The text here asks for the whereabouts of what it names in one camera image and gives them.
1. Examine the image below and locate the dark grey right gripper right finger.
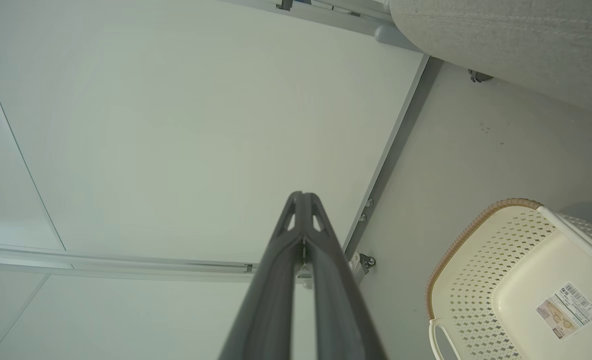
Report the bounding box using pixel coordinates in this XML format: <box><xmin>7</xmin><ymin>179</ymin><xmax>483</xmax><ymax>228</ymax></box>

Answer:
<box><xmin>303</xmin><ymin>191</ymin><xmax>388</xmax><ymax>360</ymax></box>

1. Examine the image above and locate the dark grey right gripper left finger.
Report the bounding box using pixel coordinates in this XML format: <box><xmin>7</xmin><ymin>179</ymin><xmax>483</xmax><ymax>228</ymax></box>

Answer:
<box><xmin>218</xmin><ymin>191</ymin><xmax>305</xmax><ymax>360</ymax></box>

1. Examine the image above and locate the cream perforated laundry basket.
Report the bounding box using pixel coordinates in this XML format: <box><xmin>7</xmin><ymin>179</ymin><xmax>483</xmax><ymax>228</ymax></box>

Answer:
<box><xmin>425</xmin><ymin>198</ymin><xmax>592</xmax><ymax>360</ymax></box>

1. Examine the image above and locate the paper label sticker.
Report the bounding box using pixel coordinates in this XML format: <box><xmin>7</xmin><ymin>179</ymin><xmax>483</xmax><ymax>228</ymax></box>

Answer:
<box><xmin>534</xmin><ymin>282</ymin><xmax>592</xmax><ymax>341</ymax></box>

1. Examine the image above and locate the grey fabric sofa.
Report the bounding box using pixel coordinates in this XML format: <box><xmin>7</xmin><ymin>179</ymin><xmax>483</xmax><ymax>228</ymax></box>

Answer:
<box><xmin>388</xmin><ymin>0</ymin><xmax>592</xmax><ymax>120</ymax></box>

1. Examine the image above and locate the grey partition base rail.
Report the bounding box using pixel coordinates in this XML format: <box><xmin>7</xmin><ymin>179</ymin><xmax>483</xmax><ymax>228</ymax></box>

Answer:
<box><xmin>342</xmin><ymin>53</ymin><xmax>444</xmax><ymax>253</ymax></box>
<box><xmin>0</xmin><ymin>242</ymin><xmax>258</xmax><ymax>283</ymax></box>

